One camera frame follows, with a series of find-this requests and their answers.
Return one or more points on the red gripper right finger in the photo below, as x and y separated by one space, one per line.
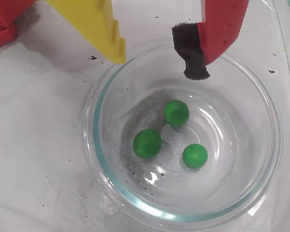
220 29

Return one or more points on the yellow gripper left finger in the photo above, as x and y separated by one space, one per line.
96 26

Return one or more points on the green ball pill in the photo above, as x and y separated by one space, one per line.
195 155
176 113
147 143

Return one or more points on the glass bowl with teal rim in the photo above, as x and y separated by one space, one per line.
232 193

